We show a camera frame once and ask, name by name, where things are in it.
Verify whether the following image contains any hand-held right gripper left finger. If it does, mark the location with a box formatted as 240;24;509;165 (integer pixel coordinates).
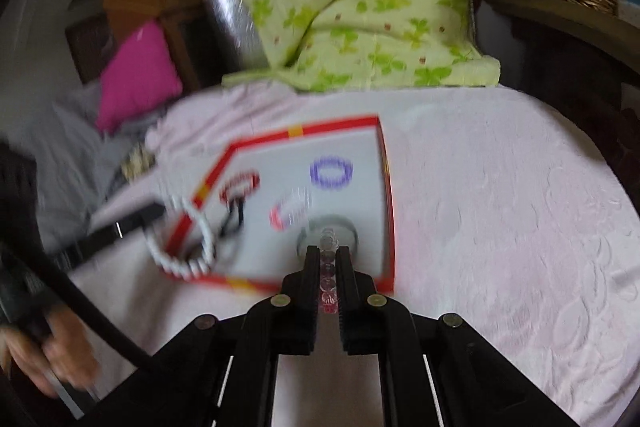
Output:
97;245;322;427

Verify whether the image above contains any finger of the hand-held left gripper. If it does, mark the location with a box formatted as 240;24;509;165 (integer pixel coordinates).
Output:
62;202;167;266

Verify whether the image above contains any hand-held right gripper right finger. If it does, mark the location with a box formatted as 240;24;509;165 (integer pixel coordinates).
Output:
336;246;578;427

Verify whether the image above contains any clear bead bracelet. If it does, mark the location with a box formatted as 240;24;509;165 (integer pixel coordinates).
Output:
317;227;342;314

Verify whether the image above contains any pink and white bead bracelet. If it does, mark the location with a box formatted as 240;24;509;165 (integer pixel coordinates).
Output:
269;188;312;231

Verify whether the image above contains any red cardboard box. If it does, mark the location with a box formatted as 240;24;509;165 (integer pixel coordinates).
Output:
162;114;399;297

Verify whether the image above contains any purple bead bracelet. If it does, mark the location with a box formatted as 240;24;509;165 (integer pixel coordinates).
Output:
309;157;354;191

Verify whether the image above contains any dark red bead bracelet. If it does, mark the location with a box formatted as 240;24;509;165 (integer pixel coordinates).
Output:
219;171;262;204

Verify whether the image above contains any person's left hand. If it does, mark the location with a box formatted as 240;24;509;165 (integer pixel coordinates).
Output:
0;309;99;400

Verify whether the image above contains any silver bangle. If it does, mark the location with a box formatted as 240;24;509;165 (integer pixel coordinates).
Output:
294;215;359;259

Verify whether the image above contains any patterned cloth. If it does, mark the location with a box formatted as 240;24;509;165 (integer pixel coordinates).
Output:
121;146;157;181

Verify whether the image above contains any grey cloth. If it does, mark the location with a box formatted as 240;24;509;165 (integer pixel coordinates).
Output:
27;82;168;253

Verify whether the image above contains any magenta pillow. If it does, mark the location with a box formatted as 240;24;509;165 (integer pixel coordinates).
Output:
95;20;184;134

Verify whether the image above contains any pale pink textured blanket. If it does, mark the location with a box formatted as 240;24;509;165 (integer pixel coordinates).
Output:
65;82;637;427

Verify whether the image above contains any silver foil mat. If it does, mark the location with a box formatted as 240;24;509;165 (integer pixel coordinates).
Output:
196;0;268;72

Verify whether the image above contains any dark thin bracelet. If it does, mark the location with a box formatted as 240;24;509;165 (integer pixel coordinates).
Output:
216;201;247;239

